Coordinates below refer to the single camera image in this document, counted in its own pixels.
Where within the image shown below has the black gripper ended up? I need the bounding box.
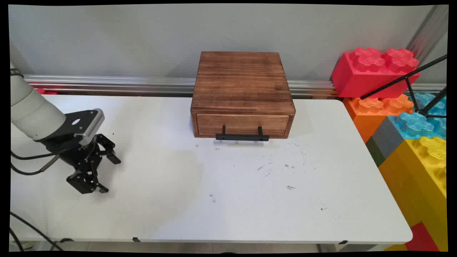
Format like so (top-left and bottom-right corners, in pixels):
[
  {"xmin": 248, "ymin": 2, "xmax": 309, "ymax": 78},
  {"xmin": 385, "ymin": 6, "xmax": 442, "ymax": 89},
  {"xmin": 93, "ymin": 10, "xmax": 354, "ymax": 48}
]
[{"xmin": 36, "ymin": 134, "xmax": 122, "ymax": 195}]

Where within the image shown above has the wooden drawer with black handle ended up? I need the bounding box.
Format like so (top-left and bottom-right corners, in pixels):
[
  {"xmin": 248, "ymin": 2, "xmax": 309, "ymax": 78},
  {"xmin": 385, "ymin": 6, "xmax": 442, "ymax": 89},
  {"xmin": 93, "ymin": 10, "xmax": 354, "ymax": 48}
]
[{"xmin": 196, "ymin": 114, "xmax": 290, "ymax": 142}]

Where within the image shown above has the brown wooden drawer cabinet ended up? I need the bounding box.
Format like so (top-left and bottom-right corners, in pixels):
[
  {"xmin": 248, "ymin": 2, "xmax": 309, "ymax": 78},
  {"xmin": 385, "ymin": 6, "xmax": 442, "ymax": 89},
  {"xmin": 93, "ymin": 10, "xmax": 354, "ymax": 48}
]
[{"xmin": 190, "ymin": 51, "xmax": 296, "ymax": 139}]

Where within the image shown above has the big orange toy brick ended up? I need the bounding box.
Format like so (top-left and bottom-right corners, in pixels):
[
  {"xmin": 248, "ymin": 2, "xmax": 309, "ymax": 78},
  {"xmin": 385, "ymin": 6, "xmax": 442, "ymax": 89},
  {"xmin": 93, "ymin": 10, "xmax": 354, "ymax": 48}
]
[{"xmin": 343, "ymin": 94, "xmax": 415, "ymax": 143}]

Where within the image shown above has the big green toy brick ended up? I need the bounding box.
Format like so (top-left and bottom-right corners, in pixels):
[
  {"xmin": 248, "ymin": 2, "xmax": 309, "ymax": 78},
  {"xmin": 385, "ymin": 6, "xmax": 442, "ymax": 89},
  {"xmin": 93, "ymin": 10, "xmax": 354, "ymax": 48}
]
[{"xmin": 365, "ymin": 136, "xmax": 386, "ymax": 167}]

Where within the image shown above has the big red toy brick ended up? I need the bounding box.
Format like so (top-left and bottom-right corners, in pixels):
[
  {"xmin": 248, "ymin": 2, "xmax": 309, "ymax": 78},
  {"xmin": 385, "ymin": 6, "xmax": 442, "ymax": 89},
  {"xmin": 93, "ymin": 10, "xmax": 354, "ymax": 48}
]
[{"xmin": 331, "ymin": 47, "xmax": 421, "ymax": 99}]

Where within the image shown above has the big yellow toy brick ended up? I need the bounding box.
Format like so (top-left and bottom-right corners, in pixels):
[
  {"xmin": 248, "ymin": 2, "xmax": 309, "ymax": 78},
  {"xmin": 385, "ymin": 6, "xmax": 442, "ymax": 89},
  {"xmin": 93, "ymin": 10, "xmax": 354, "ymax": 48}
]
[{"xmin": 378, "ymin": 136, "xmax": 448, "ymax": 252}]

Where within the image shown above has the black tripod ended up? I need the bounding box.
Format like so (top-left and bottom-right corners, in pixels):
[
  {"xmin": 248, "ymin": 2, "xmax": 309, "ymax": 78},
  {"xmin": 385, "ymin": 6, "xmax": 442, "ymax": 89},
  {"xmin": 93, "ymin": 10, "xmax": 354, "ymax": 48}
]
[{"xmin": 361, "ymin": 54, "xmax": 447, "ymax": 119}]

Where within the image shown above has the big clear blue toy brick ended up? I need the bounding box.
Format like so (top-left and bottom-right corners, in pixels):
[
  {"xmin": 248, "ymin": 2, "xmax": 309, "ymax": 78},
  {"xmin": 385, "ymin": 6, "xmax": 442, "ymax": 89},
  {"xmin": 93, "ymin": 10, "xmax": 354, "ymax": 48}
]
[{"xmin": 388, "ymin": 92, "xmax": 447, "ymax": 140}]

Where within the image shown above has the small red toy brick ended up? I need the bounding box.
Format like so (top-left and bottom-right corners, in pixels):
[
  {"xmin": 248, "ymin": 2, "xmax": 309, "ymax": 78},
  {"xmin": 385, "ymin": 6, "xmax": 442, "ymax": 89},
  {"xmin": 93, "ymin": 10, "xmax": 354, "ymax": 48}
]
[{"xmin": 405, "ymin": 222, "xmax": 440, "ymax": 252}]

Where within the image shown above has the wrist camera on black plate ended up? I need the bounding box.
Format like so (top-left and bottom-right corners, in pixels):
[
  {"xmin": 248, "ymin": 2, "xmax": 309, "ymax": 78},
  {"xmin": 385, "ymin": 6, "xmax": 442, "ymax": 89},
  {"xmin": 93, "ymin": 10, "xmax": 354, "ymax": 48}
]
[{"xmin": 64, "ymin": 109, "xmax": 105, "ymax": 147}]

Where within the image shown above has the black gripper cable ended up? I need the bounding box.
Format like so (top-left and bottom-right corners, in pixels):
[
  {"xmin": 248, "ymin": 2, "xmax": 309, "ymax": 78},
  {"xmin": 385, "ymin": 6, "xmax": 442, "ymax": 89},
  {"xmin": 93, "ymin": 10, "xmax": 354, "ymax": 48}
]
[{"xmin": 11, "ymin": 156, "xmax": 60, "ymax": 176}]

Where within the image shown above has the black camera cable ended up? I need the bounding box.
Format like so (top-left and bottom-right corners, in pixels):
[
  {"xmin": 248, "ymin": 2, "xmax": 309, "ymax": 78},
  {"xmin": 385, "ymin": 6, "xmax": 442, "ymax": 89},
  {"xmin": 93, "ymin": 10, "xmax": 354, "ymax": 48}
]
[{"xmin": 11, "ymin": 151, "xmax": 57, "ymax": 160}]

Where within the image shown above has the horizontal aluminium rail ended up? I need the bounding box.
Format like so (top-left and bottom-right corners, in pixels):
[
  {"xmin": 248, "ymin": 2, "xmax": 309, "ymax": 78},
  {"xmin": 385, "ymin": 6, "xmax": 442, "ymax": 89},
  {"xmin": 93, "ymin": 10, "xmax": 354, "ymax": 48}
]
[{"xmin": 23, "ymin": 74, "xmax": 447, "ymax": 99}]

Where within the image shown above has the black cable with metal connector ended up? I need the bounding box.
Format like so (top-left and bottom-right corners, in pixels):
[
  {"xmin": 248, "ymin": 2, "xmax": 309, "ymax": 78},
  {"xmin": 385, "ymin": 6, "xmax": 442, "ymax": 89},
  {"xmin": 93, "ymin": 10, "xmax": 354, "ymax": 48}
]
[{"xmin": 10, "ymin": 212, "xmax": 65, "ymax": 252}]

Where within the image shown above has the long black cable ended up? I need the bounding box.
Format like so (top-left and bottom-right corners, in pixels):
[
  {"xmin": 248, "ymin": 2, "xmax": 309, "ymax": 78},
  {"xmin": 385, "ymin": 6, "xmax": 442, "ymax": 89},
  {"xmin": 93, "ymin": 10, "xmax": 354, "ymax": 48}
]
[{"xmin": 10, "ymin": 228, "xmax": 24, "ymax": 252}]

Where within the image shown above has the slanted aluminium post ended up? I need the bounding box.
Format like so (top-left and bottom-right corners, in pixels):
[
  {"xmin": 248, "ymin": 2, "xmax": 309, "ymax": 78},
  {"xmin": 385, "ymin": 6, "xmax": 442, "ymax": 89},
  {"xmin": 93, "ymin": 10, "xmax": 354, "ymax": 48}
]
[{"xmin": 407, "ymin": 5, "xmax": 449, "ymax": 65}]

